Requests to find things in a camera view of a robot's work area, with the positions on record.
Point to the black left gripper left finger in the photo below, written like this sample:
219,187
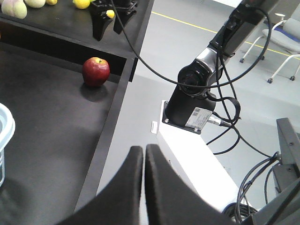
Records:
119,202

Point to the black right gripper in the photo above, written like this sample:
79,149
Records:
103,12

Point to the dark red apple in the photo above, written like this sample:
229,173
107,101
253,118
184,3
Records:
95,71

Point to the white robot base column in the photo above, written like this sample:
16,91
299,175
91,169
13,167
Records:
193,161

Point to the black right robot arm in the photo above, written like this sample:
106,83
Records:
192,104

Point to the black wooden produce stand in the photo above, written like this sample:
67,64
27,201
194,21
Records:
63,127

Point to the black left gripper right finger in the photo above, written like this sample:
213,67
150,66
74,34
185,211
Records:
169,200

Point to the white chair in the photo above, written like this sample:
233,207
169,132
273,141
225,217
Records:
285,35

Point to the light blue plastic basket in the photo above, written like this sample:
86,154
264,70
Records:
7,129

